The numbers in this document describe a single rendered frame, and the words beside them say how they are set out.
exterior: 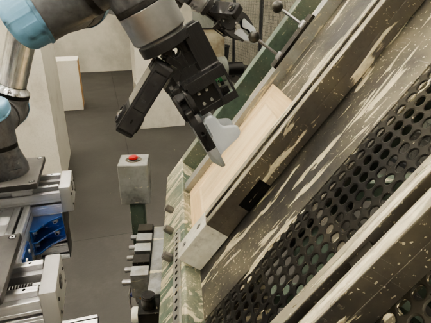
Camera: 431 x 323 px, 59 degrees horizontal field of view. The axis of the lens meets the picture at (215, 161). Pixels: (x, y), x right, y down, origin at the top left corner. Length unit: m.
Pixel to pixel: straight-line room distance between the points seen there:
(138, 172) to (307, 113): 0.87
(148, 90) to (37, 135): 2.97
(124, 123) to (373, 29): 0.59
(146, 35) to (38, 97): 2.90
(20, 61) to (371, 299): 1.18
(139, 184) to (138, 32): 1.16
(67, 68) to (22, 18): 5.50
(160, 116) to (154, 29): 4.51
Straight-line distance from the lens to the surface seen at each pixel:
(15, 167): 1.34
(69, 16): 0.52
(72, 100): 6.11
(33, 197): 1.34
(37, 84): 3.35
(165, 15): 0.50
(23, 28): 0.53
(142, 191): 1.63
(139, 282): 1.27
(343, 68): 0.91
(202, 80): 0.52
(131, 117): 0.53
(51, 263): 0.98
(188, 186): 1.41
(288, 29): 1.56
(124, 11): 0.50
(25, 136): 3.48
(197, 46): 0.53
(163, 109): 4.98
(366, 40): 0.92
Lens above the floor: 1.55
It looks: 23 degrees down
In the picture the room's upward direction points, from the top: straight up
